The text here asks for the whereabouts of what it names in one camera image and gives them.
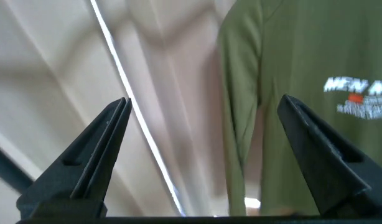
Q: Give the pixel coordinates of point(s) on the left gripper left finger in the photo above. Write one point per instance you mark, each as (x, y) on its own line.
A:
(69, 180)

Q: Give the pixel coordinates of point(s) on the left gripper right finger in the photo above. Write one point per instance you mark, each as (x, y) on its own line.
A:
(334, 183)

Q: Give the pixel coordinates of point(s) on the green printed shirt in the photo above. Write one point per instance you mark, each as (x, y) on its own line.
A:
(287, 46)

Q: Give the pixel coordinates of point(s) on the black clothes rack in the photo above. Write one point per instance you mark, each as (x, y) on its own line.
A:
(7, 168)

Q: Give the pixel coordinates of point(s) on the beige curtain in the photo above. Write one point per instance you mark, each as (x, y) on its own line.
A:
(54, 62)

